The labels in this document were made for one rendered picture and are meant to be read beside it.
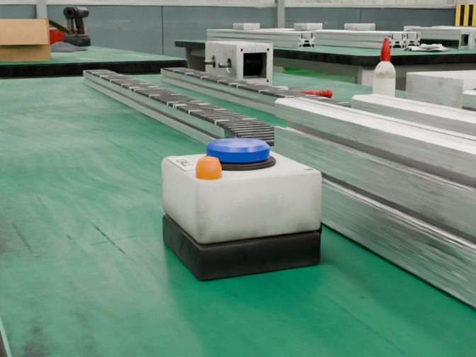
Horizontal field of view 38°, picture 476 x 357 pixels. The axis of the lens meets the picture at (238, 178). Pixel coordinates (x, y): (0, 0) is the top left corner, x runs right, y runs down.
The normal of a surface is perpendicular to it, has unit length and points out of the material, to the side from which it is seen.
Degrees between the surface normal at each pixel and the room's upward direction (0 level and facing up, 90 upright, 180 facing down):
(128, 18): 90
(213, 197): 90
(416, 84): 90
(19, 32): 68
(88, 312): 0
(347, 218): 90
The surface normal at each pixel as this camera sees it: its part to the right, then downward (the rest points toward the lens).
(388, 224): -0.93, 0.08
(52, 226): 0.00, -0.97
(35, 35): 0.36, -0.16
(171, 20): 0.41, 0.20
